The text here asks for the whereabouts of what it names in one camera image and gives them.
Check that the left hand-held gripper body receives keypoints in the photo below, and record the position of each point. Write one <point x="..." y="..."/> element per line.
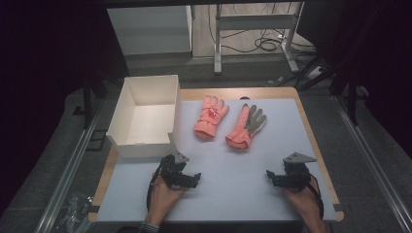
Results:
<point x="171" y="170"/>

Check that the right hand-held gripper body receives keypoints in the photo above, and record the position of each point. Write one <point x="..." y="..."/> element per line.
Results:
<point x="296" y="176"/>

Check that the person's right hand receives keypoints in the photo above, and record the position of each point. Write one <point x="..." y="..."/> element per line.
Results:
<point x="302" y="200"/>

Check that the person's left hand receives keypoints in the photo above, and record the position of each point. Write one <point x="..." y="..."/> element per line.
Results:
<point x="163" y="200"/>

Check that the pink glove with grey palm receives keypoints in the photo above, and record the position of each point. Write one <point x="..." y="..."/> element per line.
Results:
<point x="239" y="134"/>

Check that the pink glove with red mark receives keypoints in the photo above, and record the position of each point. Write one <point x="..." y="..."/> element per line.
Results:
<point x="209" y="124"/>

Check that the white cardboard box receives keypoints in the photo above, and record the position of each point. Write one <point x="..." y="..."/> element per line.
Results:
<point x="149" y="119"/>

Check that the black table clip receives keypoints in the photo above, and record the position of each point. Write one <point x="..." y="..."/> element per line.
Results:
<point x="245" y="98"/>

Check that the white power strip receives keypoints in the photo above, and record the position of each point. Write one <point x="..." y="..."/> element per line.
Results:
<point x="314" y="73"/>

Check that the clear plastic bag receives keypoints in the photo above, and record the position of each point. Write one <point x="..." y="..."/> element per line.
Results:
<point x="74" y="213"/>

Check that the black stand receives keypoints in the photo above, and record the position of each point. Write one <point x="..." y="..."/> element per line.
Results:
<point x="87" y="103"/>

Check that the white cabinet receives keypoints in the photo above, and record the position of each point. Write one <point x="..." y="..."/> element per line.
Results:
<point x="149" y="29"/>

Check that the white metal stand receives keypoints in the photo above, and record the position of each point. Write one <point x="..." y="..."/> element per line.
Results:
<point x="256" y="22"/>

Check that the aluminium rail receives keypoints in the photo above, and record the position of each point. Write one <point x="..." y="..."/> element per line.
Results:
<point x="372" y="161"/>
<point x="69" y="174"/>

